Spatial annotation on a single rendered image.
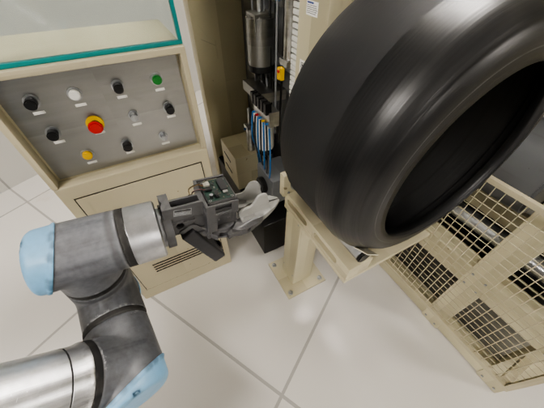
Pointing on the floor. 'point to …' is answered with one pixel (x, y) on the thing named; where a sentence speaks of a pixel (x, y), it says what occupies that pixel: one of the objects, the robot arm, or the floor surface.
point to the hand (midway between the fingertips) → (272, 204)
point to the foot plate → (297, 282)
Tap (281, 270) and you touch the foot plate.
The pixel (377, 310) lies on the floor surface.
